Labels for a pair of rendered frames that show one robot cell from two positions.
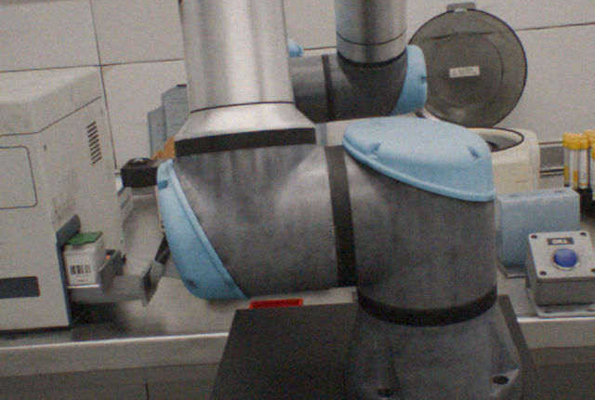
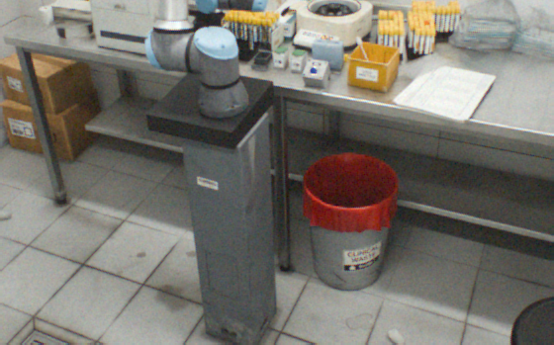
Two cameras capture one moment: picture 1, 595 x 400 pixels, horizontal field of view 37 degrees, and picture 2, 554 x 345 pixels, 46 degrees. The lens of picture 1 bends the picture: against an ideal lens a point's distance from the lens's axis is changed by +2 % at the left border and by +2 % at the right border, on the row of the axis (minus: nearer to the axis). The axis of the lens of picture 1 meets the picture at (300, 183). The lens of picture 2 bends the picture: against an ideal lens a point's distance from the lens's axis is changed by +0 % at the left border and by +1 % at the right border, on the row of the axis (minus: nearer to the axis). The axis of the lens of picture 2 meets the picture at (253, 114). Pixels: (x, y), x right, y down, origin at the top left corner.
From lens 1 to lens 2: 127 cm
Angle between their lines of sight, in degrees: 26
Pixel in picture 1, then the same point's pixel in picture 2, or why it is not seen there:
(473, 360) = (222, 100)
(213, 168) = (157, 37)
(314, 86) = not seen: outside the picture
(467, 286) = (220, 81)
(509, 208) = (315, 45)
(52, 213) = (153, 18)
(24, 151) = not seen: outside the picture
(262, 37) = (174, 2)
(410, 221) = (203, 61)
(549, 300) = (308, 83)
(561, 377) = not seen: hidden behind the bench
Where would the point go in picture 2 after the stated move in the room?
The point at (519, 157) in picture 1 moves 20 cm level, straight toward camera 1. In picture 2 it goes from (343, 21) to (315, 43)
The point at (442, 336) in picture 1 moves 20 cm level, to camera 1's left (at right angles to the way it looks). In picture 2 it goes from (214, 92) to (150, 83)
